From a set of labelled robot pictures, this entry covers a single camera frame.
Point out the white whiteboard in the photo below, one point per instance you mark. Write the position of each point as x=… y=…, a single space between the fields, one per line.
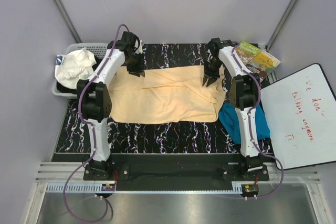
x=300 y=113

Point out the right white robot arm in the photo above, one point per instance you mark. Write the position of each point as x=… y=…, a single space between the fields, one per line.
x=244 y=98

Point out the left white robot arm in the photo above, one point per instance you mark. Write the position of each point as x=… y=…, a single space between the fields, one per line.
x=94 y=102

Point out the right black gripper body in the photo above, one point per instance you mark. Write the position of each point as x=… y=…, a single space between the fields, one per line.
x=211 y=67

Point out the grey plastic basket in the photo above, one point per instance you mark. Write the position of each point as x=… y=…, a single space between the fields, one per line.
x=98 y=49

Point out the yellow picture book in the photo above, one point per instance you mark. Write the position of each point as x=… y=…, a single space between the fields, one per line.
x=263 y=64

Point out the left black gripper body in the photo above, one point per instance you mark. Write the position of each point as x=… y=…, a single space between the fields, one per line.
x=136 y=63

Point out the aluminium frame rail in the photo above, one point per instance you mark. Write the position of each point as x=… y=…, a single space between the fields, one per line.
x=68 y=177

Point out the blue folded t shirt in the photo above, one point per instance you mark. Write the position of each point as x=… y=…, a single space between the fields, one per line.
x=229 y=119

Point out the peach t shirt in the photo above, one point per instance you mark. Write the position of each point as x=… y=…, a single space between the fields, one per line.
x=165 y=95

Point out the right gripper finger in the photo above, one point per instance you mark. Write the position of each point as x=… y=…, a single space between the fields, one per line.
x=210 y=81
x=205 y=80

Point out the black t shirt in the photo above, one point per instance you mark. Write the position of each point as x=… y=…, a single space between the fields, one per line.
x=63 y=89

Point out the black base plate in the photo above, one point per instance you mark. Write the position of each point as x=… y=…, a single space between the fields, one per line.
x=175 y=173

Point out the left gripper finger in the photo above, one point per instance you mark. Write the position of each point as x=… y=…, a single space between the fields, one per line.
x=134 y=73
x=141 y=72

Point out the white t shirt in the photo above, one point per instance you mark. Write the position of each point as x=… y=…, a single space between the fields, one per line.
x=75 y=66

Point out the green picture book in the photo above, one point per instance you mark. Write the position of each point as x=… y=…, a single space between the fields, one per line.
x=247 y=51

